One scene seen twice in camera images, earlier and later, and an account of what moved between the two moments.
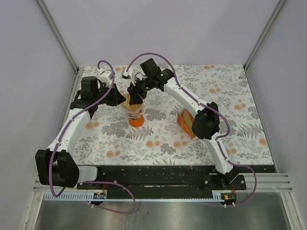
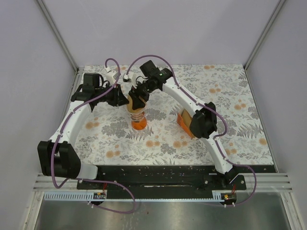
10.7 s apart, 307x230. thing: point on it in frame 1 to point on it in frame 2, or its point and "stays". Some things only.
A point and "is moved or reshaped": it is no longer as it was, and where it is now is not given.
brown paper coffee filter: (126, 105) is moved or reshaped
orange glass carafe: (136, 122) is moved or reshaped
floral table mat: (109, 139) stays
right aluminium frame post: (276, 9) stays
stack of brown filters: (188, 119) stays
